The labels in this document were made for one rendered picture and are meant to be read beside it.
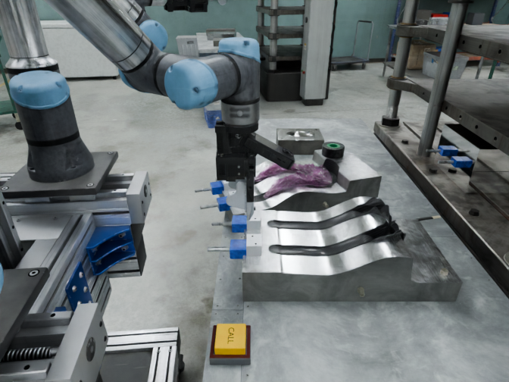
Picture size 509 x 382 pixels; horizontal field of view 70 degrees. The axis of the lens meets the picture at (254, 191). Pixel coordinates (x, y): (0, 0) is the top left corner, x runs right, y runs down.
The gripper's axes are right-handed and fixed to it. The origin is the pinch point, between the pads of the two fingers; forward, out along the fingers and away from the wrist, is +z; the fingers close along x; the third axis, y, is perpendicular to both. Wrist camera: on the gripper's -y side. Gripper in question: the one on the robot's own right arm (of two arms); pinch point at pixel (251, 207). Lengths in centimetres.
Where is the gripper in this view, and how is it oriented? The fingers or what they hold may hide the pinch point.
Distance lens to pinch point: 82.4
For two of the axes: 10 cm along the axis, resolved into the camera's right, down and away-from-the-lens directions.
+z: 0.0, 8.7, 4.9
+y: -10.0, 0.0, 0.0
